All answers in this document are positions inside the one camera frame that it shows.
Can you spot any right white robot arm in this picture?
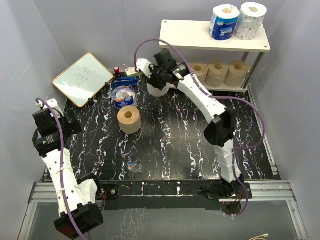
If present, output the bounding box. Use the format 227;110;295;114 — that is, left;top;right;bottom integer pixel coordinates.
136;49;244;199

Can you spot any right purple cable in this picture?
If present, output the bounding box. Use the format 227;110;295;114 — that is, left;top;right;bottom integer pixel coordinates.
134;39;266;217

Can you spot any brown paper roll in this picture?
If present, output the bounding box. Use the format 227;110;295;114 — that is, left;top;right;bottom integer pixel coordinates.
205;60;229;88
117;105;141;134
224;60;249;88
189;61;208;85

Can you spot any small whiteboard wooden frame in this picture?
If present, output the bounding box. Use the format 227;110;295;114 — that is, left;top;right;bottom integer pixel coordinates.
52;52;114;108

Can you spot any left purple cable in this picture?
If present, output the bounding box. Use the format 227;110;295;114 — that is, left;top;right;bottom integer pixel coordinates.
35;97;92;240

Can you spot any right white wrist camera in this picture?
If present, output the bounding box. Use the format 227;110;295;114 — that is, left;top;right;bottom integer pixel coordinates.
135;58;153;79

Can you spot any purple cable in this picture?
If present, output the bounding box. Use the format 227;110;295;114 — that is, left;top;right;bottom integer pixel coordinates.
134;39;266;217
35;97;92;240

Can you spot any white floral paper roll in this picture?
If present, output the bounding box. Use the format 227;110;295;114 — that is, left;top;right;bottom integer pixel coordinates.
233;2;267;41

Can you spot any blue paper roll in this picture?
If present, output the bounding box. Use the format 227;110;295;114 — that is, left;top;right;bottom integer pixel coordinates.
208;4;240;41

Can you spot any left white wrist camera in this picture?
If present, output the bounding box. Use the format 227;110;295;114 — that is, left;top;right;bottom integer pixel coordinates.
36;98;64;118

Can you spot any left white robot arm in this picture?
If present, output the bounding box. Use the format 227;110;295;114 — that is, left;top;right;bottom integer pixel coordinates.
32;108;104;240

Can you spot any crumpled plastic wrapper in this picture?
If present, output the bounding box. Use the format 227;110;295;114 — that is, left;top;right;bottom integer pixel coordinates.
126;161;143;173

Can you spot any white cable connector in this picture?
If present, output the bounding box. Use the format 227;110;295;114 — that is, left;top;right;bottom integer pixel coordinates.
249;233;269;240

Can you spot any aluminium rail frame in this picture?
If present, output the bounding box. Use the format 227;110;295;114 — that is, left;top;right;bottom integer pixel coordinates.
18;181;308;240

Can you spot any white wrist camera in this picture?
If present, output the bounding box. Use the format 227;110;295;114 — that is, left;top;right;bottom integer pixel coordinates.
36;98;64;118
135;58;153;79

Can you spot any blue stapler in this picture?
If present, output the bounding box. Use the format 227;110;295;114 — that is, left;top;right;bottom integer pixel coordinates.
112;77;138;88

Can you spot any white red cardboard box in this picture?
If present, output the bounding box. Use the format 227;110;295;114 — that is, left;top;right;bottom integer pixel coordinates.
124;67;141;78

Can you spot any plastic wrapped blue tissue roll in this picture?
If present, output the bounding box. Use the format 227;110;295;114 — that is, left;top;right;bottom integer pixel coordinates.
111;85;137;109

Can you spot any white two-tier shelf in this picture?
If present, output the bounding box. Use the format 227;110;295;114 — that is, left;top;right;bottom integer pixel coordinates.
159;19;271;93

